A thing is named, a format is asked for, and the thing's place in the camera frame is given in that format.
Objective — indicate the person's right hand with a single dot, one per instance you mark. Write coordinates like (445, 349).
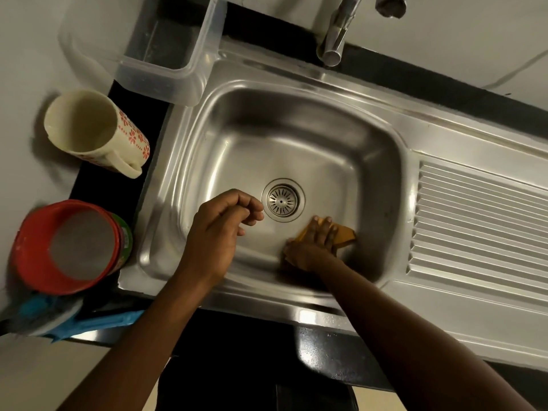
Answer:
(312, 248)

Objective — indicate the person's left hand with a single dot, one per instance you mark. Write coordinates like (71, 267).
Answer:
(214, 243)

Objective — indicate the orange sponge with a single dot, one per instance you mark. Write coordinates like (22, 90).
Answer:
(344, 235)

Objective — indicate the stainless steel sink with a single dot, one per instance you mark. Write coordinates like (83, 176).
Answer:
(299, 136)

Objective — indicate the blue brush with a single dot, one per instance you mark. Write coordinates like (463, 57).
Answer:
(55, 316)

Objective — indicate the cream floral mug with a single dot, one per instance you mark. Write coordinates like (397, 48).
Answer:
(77, 124)

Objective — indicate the chrome faucet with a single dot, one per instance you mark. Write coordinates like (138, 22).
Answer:
(338, 34)

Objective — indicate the person's right forearm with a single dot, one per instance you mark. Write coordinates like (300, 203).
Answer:
(419, 346)

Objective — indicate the person's left forearm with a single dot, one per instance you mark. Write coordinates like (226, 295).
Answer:
(128, 359)

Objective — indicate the person's black clothing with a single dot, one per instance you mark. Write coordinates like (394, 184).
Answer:
(257, 380)

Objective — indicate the round metal drain strainer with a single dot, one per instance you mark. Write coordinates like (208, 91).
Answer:
(282, 200)

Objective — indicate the red round soap tub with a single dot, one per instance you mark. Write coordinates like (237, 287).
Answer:
(30, 252)

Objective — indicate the clear plastic container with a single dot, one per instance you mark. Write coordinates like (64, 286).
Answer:
(150, 59)

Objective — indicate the grey metal appliance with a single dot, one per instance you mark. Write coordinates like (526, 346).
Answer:
(43, 376)

